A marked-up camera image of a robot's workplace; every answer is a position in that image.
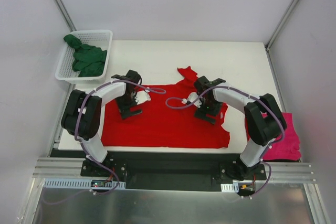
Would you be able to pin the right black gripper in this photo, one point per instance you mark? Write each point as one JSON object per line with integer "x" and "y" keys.
{"x": 205, "y": 116}

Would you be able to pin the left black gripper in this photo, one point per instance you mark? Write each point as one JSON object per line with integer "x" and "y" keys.
{"x": 130, "y": 113}

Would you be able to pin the red t shirt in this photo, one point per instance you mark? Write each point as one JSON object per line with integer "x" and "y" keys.
{"x": 165, "y": 125}

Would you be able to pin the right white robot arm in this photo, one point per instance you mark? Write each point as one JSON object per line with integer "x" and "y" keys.
{"x": 264, "y": 120}

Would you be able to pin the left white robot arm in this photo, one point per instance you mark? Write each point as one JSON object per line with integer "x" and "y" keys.
{"x": 82, "y": 114}

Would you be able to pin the green t shirt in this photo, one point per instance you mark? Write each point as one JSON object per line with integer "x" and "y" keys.
{"x": 89, "y": 60}

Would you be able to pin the white plastic basket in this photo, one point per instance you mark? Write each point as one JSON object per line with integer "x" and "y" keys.
{"x": 100, "y": 38}

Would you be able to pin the pink folded t shirt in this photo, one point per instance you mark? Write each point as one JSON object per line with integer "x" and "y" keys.
{"x": 289, "y": 147}

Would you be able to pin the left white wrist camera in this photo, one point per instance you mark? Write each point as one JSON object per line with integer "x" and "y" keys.
{"x": 142, "y": 97}

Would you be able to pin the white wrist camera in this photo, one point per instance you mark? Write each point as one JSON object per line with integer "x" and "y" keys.
{"x": 142, "y": 97}
{"x": 192, "y": 99}

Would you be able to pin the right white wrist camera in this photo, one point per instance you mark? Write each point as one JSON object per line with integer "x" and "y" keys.
{"x": 192, "y": 99}

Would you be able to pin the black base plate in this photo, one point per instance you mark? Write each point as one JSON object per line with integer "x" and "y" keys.
{"x": 169, "y": 171}

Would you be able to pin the right white cable duct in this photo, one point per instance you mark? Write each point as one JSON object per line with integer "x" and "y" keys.
{"x": 230, "y": 188}

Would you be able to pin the white cable duct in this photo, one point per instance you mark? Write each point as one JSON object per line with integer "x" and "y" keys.
{"x": 82, "y": 184}
{"x": 230, "y": 188}

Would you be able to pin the aluminium frame rail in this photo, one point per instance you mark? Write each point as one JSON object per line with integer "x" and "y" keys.
{"x": 282, "y": 172}

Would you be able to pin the left white cable duct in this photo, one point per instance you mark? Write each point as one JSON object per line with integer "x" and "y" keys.
{"x": 82, "y": 184}

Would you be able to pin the left aluminium corner post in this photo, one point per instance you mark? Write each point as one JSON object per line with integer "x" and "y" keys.
{"x": 65, "y": 15}

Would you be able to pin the aluminium corner post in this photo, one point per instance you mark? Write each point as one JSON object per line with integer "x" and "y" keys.
{"x": 65, "y": 15}
{"x": 280, "y": 26}

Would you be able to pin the right aluminium corner post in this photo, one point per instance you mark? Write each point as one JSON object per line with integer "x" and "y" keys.
{"x": 280, "y": 26}

